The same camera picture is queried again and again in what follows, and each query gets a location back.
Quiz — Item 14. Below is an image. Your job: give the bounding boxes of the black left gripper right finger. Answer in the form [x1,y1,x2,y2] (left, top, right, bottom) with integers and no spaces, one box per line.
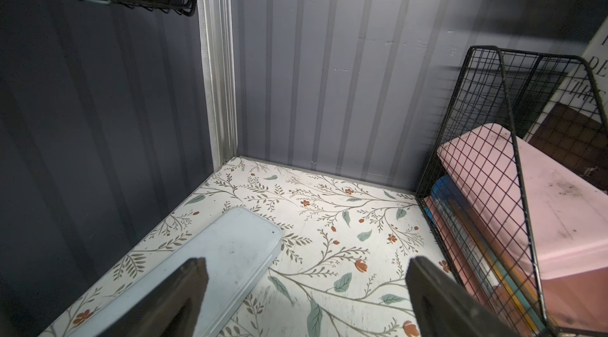
[405,256,517,337]

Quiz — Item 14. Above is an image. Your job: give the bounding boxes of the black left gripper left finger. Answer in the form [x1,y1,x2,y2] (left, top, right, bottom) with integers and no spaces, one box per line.
[101,258,209,336]

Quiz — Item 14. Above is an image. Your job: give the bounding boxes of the white FLOS box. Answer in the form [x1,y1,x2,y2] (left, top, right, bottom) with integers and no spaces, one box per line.
[524,21,607,191]

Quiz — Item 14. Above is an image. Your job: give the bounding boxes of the grey pencil case on table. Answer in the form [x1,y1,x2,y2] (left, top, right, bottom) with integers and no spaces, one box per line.
[74,208,282,336]

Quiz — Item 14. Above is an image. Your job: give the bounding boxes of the pink pencil case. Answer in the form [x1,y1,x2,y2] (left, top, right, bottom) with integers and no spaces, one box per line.
[436,122,608,281]

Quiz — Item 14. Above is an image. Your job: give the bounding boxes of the black wire desk organizer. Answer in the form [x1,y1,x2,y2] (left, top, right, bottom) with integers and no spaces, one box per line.
[416,46,607,336]

